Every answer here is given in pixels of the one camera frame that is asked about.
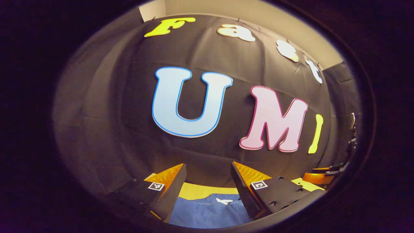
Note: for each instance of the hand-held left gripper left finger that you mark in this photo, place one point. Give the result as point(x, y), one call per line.
point(173, 194)

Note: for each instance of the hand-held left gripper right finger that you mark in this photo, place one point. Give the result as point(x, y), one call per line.
point(242, 191)

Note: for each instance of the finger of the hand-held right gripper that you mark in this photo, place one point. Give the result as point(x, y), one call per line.
point(318, 178)

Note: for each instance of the blue button shirt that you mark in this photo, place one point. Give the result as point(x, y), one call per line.
point(200, 213)

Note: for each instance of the black backdrop cloth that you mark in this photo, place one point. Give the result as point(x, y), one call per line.
point(129, 97)

